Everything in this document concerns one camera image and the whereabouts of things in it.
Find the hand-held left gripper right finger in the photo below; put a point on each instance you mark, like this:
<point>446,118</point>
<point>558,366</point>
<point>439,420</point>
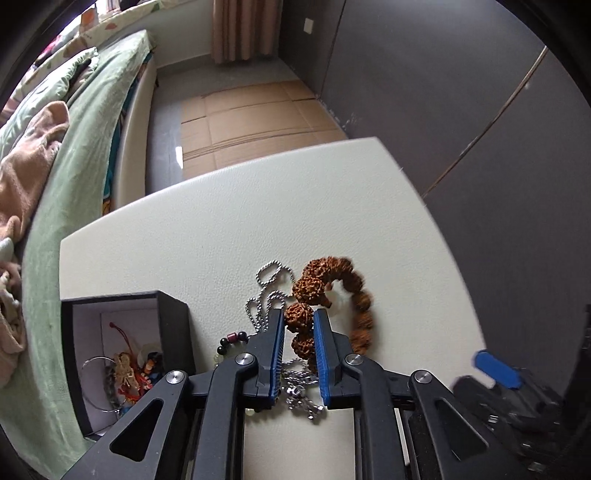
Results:
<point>323,360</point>

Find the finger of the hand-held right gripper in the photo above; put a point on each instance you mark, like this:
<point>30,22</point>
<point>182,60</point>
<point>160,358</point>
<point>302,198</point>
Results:
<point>496,367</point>

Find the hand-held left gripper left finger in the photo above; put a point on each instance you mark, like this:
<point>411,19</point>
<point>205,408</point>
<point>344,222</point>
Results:
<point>277,355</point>

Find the black square box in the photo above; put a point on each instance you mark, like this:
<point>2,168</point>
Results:
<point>175,332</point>

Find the pile of mixed jewelry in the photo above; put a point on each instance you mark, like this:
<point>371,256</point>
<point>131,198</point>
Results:
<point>127,369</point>

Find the white low table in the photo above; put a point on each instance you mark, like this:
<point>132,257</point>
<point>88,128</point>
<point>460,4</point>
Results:
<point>323,194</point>

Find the thin silver bangle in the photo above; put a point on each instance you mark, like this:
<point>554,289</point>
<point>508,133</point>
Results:
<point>92,359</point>

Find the flat cardboard sheets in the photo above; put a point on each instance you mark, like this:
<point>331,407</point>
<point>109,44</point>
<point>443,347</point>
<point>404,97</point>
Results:
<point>258,120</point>

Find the blue printed bed sheet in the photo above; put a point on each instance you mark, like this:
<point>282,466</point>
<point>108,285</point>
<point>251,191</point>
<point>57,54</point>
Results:
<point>111,184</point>

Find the bed with green sheet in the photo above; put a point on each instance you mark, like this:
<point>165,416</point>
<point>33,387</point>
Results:
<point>69,184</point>

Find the grey wardrobe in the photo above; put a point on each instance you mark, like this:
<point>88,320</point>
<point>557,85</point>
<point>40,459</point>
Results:
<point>438,92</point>

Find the pink fleece blanket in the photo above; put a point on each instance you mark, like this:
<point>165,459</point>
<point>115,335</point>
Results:
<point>27,161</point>

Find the pink curtain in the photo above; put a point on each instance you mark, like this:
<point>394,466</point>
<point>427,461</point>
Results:
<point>244,27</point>

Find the pale green floral duvet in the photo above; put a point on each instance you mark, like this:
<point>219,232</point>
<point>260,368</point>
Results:
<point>60,69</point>

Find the white wall socket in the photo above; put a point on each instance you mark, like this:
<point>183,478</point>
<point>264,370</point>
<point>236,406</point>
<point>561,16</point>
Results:
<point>308,25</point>

